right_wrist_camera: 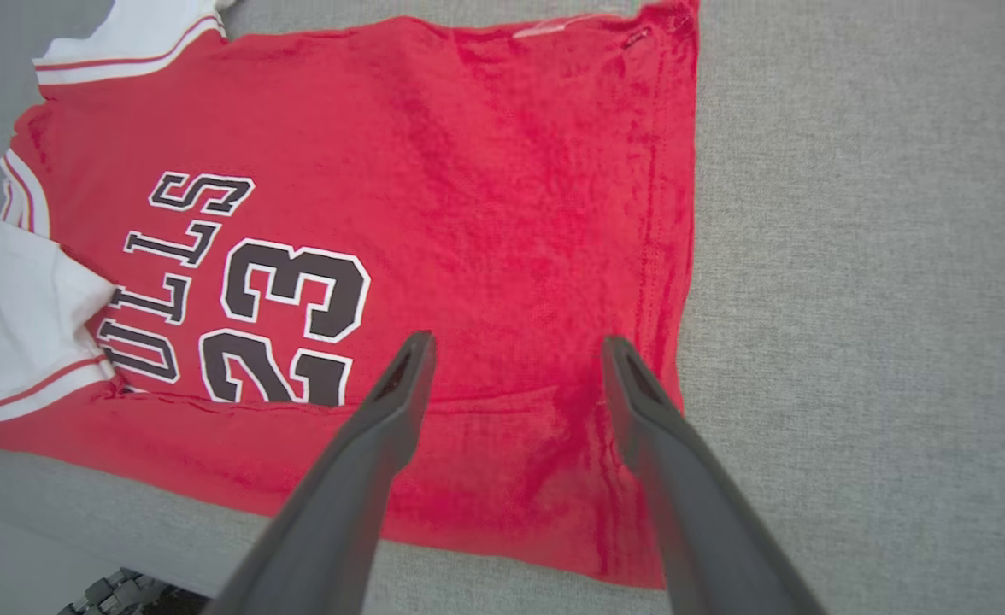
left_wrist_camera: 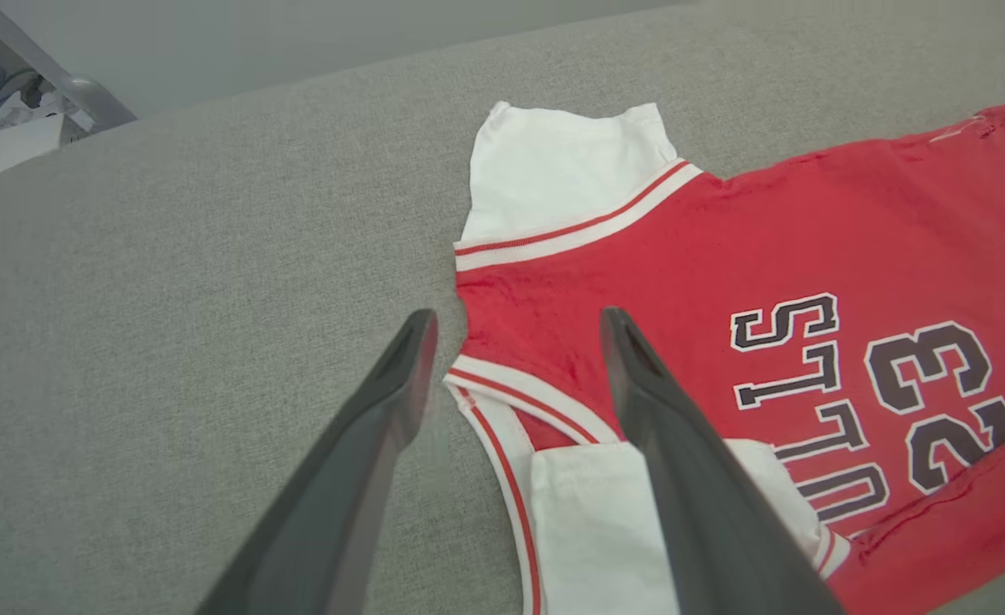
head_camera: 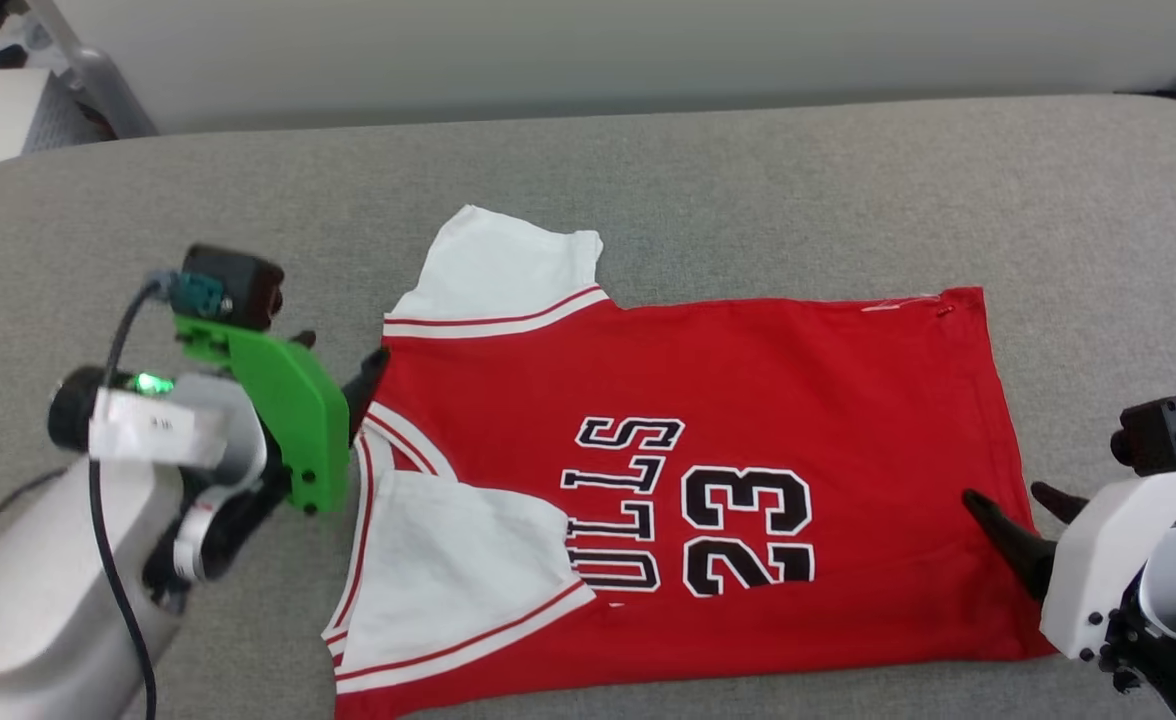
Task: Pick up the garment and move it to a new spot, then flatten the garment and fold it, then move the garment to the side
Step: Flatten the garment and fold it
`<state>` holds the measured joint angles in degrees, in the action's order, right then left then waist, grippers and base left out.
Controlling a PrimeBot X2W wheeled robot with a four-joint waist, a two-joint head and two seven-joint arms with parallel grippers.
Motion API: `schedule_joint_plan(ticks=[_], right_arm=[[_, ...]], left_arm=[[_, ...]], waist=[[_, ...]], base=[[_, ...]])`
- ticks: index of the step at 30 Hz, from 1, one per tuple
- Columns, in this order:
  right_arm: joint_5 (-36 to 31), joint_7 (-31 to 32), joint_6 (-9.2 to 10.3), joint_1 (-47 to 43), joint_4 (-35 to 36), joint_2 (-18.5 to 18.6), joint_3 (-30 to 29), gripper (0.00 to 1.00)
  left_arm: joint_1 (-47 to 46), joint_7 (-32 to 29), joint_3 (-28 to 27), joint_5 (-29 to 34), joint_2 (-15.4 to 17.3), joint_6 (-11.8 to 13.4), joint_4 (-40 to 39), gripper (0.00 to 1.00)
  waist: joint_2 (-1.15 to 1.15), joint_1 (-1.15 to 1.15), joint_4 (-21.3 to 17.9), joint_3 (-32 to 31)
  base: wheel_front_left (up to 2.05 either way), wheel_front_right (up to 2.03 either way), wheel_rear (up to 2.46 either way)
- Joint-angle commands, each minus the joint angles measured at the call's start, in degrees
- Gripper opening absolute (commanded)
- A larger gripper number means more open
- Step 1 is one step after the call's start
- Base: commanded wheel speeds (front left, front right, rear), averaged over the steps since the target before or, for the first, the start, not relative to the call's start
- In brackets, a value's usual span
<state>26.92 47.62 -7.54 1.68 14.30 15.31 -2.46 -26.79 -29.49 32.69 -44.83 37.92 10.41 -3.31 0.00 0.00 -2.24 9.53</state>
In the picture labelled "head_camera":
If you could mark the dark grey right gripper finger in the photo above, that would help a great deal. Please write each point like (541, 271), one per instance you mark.
(1018, 550)
(1060, 503)

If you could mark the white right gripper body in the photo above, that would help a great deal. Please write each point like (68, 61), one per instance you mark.
(1098, 560)

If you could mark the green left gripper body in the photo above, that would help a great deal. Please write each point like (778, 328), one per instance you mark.
(298, 420)

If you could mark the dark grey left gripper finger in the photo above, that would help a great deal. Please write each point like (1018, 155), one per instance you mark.
(363, 390)
(304, 340)

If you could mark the red and white basketball jersey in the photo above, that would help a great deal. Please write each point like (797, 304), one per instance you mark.
(748, 380)

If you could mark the grey metal stand leg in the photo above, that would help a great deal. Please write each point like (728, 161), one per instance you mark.
(98, 80)

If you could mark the white backdrop panel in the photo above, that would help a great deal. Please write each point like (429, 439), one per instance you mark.
(598, 50)

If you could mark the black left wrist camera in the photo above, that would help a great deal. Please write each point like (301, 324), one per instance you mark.
(233, 285)

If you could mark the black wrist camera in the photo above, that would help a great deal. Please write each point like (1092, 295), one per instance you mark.
(233, 285)
(1163, 430)

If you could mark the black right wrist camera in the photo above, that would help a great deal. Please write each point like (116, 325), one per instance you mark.
(1163, 430)

